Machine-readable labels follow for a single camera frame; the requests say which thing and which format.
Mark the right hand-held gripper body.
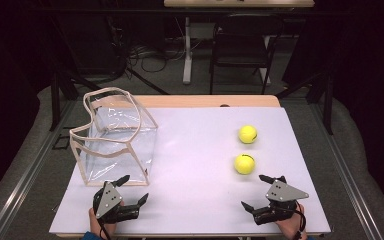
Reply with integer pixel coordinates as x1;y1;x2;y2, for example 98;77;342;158
251;175;310;226

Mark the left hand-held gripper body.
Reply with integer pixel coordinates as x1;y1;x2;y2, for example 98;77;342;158
92;180;142;225

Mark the yellow tennis ball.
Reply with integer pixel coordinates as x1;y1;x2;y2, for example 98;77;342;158
238;124;259;145
233;153;256;175

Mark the clear bag with beige trim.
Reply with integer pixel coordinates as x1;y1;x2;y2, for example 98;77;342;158
69;87;159;187

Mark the person's left hand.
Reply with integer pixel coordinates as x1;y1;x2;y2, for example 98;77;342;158
88;207;118;240

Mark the person's right hand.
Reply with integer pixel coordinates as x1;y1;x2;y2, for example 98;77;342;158
275;203;306;240

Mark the white table sheet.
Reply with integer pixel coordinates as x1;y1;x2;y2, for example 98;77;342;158
48;106;332;235

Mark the black metal stand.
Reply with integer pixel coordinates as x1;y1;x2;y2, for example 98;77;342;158
48;64;81;132
274;71;335;136

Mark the black folding chair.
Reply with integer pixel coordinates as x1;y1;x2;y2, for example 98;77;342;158
209;13;286;95

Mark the wooden desk with white legs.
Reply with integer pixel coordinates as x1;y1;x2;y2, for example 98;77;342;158
163;0;315;85

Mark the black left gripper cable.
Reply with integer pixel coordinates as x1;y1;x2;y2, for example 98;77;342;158
99;218;113;240

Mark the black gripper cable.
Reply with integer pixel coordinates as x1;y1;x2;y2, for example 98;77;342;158
99;218;113;240
294;201;308;240

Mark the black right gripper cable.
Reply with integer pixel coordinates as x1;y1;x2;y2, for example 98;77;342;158
294;201;308;240

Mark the grey metal floor rail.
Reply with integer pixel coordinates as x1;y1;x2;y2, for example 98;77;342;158
0;99;78;240
308;99;384;240

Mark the small black floor frame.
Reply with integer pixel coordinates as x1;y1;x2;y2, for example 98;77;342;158
52;134;71;150

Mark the bundle of floor cables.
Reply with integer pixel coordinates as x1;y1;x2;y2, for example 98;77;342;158
126;36;188;74

